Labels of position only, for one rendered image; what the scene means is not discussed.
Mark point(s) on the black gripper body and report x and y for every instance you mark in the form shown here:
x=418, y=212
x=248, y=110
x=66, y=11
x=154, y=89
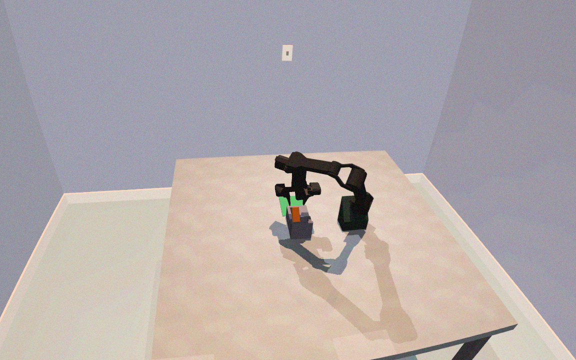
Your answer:
x=282, y=191

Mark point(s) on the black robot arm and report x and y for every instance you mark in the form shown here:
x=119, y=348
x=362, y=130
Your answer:
x=298, y=165

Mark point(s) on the orange l-shaped part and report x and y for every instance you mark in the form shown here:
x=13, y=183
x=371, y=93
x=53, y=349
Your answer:
x=295, y=214

